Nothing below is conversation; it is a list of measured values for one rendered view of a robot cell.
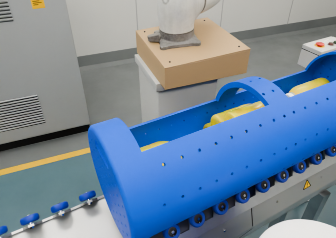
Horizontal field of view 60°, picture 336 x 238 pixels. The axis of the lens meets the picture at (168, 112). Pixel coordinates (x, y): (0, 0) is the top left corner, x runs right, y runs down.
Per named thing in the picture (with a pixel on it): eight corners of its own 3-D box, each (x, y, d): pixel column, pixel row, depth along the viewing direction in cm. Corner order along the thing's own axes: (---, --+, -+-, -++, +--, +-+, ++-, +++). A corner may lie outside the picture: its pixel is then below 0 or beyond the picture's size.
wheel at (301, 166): (289, 161, 89) (294, 161, 87) (299, 156, 91) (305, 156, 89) (293, 175, 89) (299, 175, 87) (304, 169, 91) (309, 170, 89)
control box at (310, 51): (296, 64, 137) (302, 43, 131) (325, 55, 145) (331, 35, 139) (314, 73, 130) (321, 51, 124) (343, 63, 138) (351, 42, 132)
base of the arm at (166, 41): (145, 34, 137) (144, 22, 133) (190, 29, 140) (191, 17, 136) (151, 51, 123) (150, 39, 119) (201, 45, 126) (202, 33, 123)
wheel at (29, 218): (17, 218, 72) (19, 226, 71) (36, 211, 73) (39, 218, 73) (20, 218, 76) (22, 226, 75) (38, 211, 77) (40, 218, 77)
